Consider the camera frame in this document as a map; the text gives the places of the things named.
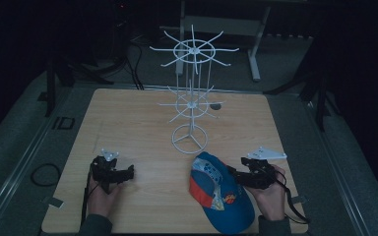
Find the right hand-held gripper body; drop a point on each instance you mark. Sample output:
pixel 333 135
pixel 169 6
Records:
pixel 259 172

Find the person's right hand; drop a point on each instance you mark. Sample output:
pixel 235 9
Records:
pixel 270 200

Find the blue baseball cap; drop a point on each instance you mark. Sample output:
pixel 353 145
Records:
pixel 221 196

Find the dark round table grommet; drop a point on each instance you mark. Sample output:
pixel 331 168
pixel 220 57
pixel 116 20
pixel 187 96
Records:
pixel 215 106

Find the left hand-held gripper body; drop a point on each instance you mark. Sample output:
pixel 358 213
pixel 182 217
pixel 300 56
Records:
pixel 103 170

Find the person's left hand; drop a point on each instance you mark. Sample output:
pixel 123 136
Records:
pixel 101 200

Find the white metal desk frame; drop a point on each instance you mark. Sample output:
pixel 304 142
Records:
pixel 256 49

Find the grey tape piece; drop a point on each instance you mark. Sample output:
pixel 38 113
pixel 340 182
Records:
pixel 299 199
pixel 56 202

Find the black tripod stand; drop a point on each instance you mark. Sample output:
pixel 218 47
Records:
pixel 321 101
pixel 50 91

